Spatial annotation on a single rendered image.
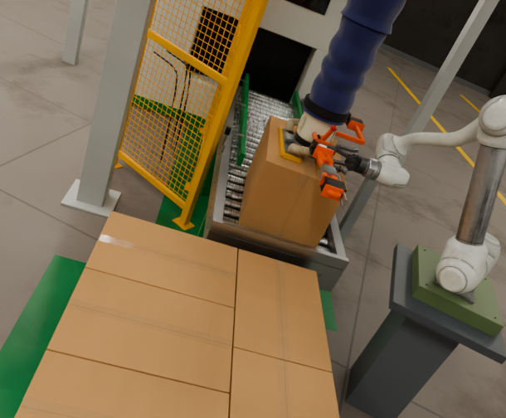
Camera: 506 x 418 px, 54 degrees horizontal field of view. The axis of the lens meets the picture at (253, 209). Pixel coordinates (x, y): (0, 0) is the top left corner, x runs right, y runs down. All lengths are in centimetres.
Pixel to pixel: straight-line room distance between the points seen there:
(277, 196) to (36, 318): 124
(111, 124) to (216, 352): 157
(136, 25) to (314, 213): 130
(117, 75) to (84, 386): 171
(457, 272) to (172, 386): 110
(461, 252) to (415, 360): 66
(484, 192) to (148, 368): 133
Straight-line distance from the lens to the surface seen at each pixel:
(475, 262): 203
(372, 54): 231
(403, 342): 241
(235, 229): 232
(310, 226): 239
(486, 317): 230
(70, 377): 164
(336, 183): 190
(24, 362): 235
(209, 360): 179
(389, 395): 263
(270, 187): 228
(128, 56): 276
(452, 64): 525
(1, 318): 250
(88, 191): 317
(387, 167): 227
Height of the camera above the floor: 186
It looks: 30 degrees down
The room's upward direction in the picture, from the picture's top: 23 degrees clockwise
